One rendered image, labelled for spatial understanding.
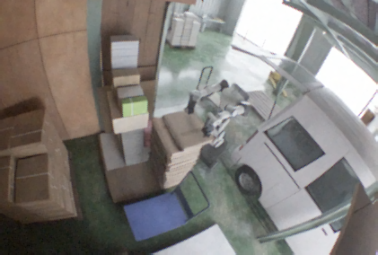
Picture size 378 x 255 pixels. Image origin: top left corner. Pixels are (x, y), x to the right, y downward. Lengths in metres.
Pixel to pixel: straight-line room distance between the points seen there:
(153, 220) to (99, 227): 0.76
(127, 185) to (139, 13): 2.23
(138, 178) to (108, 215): 0.71
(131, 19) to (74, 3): 0.71
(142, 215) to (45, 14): 2.56
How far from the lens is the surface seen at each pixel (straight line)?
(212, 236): 2.40
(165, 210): 2.21
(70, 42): 2.11
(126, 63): 1.73
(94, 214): 2.47
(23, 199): 1.92
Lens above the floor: 2.34
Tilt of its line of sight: 42 degrees down
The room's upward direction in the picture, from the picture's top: 18 degrees clockwise
